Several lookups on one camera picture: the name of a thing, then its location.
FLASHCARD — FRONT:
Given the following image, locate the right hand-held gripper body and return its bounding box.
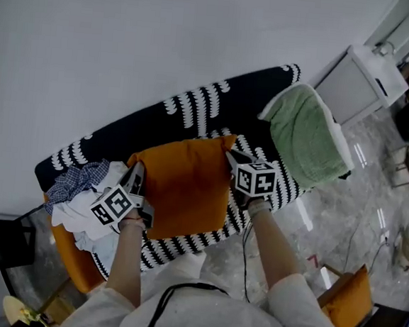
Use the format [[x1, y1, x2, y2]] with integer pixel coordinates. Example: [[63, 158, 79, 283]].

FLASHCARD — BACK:
[[231, 157, 280, 211]]

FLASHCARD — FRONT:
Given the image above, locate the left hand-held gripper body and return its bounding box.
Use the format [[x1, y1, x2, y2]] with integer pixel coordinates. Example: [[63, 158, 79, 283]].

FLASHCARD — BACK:
[[88, 182, 157, 230]]

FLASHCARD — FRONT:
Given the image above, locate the orange cushion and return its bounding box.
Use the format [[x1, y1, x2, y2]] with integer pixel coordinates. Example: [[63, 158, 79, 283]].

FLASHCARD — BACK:
[[120, 125, 238, 248]]

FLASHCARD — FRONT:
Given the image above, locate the person's left forearm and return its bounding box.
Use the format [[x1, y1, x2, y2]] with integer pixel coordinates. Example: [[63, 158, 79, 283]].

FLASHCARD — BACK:
[[103, 217, 149, 309]]

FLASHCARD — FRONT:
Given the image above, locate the person's right forearm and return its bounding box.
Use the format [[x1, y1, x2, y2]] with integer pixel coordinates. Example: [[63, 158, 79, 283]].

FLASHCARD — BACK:
[[243, 207, 308, 293]]

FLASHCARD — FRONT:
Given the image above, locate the white wristwatch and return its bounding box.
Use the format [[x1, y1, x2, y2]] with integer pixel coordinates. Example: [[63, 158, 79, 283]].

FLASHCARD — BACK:
[[248, 197, 274, 216]]

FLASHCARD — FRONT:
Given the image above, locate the pile of crumpled clothes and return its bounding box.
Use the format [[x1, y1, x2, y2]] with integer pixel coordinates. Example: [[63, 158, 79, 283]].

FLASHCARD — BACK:
[[49, 155, 131, 245]]

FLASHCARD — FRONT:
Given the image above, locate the light blue cloth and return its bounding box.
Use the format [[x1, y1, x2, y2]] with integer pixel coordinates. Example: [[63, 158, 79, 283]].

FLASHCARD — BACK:
[[73, 228, 120, 268]]

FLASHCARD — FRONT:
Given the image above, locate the black white patterned sofa cover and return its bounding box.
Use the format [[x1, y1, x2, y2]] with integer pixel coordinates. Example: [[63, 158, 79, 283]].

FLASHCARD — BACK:
[[26, 41, 320, 296]]

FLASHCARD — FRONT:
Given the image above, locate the green knitted blanket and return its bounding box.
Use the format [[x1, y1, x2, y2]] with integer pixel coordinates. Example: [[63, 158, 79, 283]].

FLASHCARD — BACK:
[[251, 78, 362, 194]]

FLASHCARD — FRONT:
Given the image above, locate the orange sofa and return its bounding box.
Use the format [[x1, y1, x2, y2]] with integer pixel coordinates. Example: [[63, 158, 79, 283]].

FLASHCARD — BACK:
[[35, 193, 114, 296]]

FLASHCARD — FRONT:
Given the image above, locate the small round wooden stool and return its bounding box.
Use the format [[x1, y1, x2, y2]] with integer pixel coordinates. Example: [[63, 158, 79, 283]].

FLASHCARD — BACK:
[[33, 272, 89, 327]]

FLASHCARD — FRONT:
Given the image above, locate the white cabinet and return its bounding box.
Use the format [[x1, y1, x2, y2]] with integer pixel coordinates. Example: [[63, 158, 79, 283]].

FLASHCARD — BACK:
[[306, 40, 409, 132]]

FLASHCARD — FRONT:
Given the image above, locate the yellow flower bouquet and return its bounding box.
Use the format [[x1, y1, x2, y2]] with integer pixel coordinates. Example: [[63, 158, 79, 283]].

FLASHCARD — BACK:
[[15, 304, 54, 327]]

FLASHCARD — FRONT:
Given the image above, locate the round yellow table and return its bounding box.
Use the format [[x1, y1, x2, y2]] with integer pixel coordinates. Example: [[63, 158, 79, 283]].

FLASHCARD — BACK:
[[0, 294, 58, 327]]

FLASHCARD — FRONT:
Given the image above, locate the person's white t-shirt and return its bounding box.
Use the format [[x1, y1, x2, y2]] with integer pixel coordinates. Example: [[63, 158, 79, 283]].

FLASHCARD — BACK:
[[58, 253, 357, 327]]

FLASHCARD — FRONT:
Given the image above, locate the orange chair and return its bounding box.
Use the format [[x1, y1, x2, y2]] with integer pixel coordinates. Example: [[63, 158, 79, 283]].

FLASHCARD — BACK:
[[314, 260, 378, 327]]

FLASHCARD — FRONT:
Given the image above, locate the metal faucet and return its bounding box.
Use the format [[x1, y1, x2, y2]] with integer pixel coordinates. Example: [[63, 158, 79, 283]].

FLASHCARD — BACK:
[[374, 39, 397, 57]]

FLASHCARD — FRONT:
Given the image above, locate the red string bracelet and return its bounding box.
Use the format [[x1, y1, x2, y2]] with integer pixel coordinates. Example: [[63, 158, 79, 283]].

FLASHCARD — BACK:
[[119, 215, 147, 226]]

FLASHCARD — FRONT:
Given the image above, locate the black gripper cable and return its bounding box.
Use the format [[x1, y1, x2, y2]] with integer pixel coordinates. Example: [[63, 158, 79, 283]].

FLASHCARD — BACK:
[[237, 219, 259, 303]]

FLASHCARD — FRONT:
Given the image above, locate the black neck strap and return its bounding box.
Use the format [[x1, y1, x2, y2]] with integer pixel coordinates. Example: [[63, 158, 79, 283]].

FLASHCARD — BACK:
[[147, 278, 231, 327]]

